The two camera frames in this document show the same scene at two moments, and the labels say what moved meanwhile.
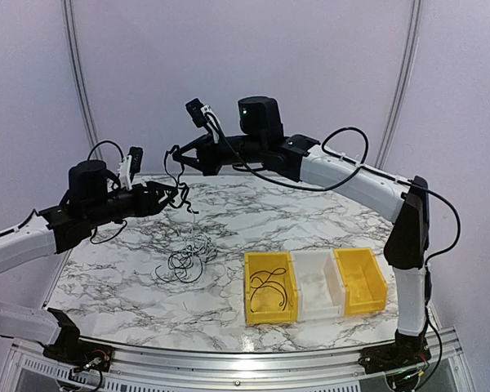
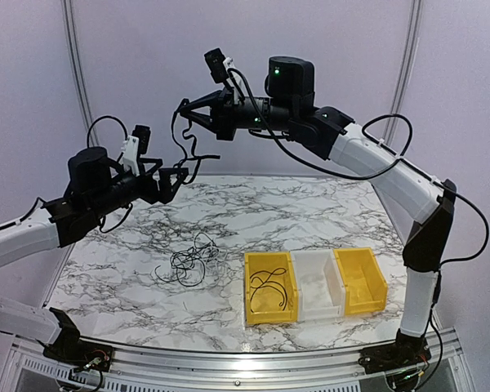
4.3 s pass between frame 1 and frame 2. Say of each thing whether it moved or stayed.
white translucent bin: stayed
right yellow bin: stayed
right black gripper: moved
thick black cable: moved
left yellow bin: stayed
